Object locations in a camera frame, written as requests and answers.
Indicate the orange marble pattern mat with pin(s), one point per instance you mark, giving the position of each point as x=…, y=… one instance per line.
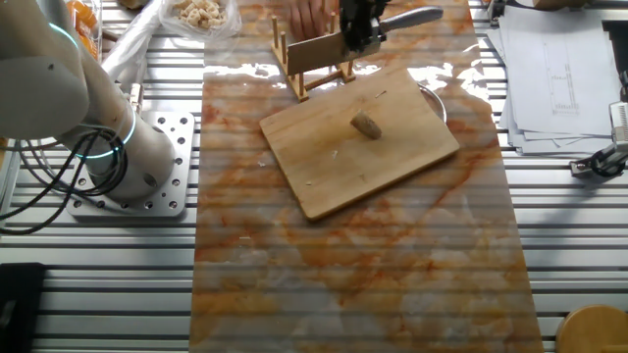
x=368, y=274

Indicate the wooden peg rack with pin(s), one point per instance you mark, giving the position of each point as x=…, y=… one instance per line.
x=298, y=88

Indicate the small grey camera on mount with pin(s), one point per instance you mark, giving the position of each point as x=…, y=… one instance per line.
x=619, y=125

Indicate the lotus root piece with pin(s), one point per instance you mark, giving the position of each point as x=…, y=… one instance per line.
x=365, y=125

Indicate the bare person hand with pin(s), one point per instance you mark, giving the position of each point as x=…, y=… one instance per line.
x=306, y=17

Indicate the wooden cutting board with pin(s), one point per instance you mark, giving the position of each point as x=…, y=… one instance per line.
x=343, y=162

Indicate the wooden mug tree stand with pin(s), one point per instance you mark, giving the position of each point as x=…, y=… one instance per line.
x=593, y=328

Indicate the clear plastic bag roll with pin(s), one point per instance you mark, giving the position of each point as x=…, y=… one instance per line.
x=132, y=44

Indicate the clear plastic fruit container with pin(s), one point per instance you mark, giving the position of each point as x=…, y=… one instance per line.
x=86, y=19

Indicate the bag of lotus slices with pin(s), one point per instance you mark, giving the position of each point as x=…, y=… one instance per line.
x=201, y=15

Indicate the black box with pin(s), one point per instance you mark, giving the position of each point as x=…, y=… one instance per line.
x=22, y=309

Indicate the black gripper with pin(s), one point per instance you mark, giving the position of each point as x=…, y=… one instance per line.
x=360, y=12

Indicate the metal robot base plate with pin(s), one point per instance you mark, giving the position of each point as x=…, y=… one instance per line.
x=167, y=162

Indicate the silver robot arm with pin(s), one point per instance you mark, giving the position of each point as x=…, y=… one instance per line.
x=44, y=73

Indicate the white paper stack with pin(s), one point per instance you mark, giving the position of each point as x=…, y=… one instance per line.
x=554, y=73

